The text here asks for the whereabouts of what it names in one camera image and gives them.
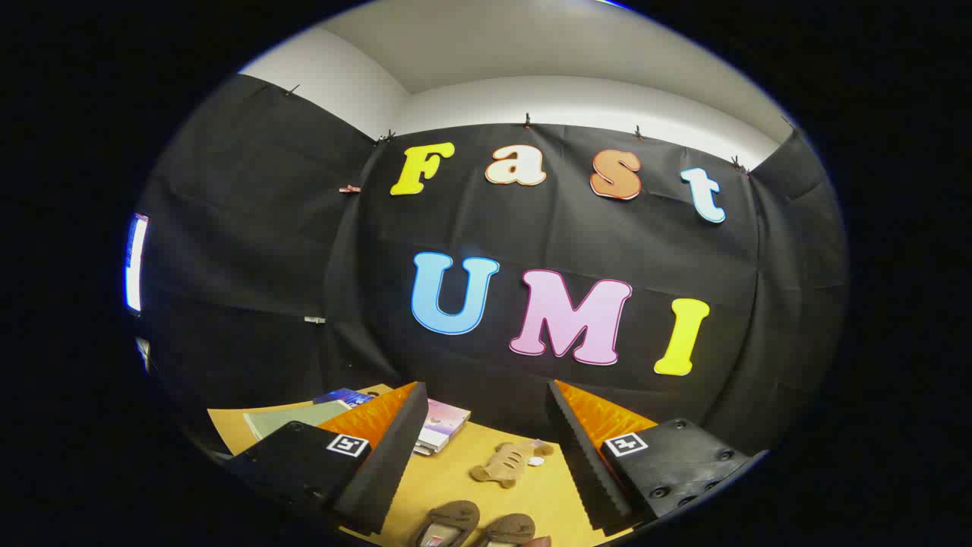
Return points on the thin white book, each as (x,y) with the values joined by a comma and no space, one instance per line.
(424,449)

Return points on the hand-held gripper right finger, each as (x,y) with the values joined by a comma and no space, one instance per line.
(581,463)

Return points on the black backdrop cloth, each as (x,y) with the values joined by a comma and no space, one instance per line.
(577,243)

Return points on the computer monitor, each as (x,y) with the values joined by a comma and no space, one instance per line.
(135,266)

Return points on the blue cover book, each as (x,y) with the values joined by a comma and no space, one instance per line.
(342,396)

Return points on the brown suede shoe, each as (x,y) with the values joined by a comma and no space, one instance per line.
(448,520)
(507,528)

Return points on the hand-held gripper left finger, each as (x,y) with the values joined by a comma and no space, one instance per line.
(383,463)

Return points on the pink cover book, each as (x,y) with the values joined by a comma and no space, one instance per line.
(444,422)

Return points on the brown bread plush toy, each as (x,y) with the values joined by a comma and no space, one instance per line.
(505,463)

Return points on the pale green fabric storage box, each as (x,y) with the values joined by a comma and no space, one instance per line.
(292,419)

